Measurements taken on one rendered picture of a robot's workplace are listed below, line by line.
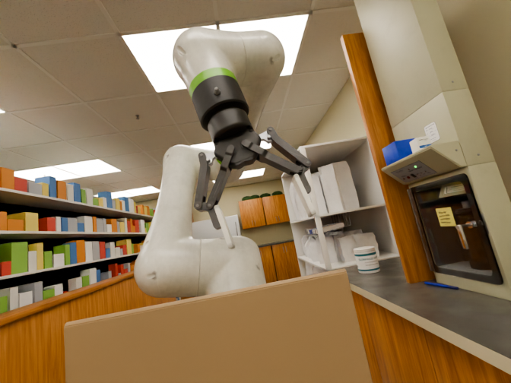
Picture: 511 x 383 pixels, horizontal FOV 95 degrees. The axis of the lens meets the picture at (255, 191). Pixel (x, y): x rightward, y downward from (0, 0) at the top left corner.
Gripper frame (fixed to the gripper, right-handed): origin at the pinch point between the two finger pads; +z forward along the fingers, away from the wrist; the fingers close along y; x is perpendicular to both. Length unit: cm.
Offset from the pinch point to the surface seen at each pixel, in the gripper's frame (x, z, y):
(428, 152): -46, -8, -69
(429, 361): -60, 59, -38
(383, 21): -53, -77, -93
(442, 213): -62, 16, -73
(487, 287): -57, 44, -69
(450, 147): -44, -6, -75
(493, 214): -47, 21, -77
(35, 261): -145, -57, 167
